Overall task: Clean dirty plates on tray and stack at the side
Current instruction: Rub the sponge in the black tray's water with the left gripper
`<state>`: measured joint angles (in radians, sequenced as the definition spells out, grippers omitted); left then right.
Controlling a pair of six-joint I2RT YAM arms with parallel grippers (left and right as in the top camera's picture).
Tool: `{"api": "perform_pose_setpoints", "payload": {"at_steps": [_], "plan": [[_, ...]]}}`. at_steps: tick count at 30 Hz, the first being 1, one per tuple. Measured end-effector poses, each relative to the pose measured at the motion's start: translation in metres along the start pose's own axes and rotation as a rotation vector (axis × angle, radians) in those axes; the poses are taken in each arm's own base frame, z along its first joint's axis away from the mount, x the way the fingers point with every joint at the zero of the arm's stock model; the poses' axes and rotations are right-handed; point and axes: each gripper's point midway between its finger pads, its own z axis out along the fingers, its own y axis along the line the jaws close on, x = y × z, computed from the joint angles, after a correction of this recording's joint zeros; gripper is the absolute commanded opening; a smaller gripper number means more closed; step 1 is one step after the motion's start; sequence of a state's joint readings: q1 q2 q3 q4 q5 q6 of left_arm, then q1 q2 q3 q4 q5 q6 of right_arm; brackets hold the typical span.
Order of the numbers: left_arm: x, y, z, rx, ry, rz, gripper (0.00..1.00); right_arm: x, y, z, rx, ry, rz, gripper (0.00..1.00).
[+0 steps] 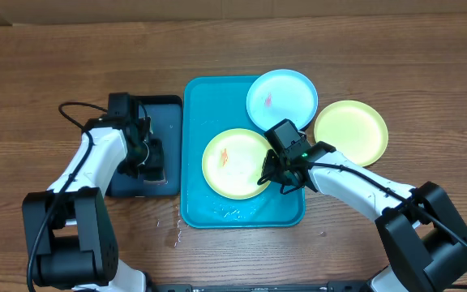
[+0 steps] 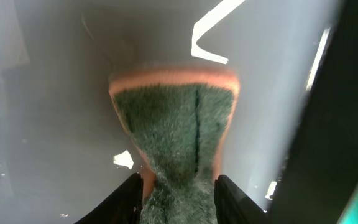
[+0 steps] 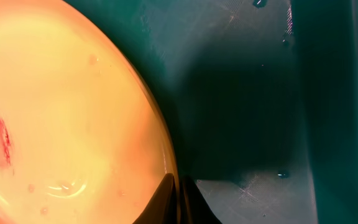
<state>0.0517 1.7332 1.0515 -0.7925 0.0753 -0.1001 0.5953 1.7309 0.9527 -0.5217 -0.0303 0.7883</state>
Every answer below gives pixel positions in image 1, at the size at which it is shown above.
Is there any green sponge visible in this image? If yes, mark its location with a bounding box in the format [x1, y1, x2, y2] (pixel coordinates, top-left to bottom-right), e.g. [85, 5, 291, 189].
[144, 172, 166, 184]

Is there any yellow plate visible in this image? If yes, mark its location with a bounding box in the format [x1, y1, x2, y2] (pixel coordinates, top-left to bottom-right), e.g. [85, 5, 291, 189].
[202, 128, 271, 200]
[313, 100, 389, 166]

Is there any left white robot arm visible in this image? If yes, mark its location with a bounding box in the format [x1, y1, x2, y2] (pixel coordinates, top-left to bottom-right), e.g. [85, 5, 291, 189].
[22, 127, 163, 291]

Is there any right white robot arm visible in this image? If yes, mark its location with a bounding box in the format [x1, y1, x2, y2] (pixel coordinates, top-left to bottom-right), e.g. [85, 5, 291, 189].
[259, 142, 467, 291]

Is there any black water tray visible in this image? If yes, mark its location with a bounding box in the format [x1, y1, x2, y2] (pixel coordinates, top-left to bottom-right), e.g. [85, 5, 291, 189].
[106, 95, 182, 198]

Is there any teal plastic tray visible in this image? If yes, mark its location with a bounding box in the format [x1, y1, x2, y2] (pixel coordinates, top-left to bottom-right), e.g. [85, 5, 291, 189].
[180, 75, 306, 229]

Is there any light blue plate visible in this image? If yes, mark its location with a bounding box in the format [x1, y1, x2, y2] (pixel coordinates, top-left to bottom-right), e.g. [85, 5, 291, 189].
[246, 69, 319, 131]

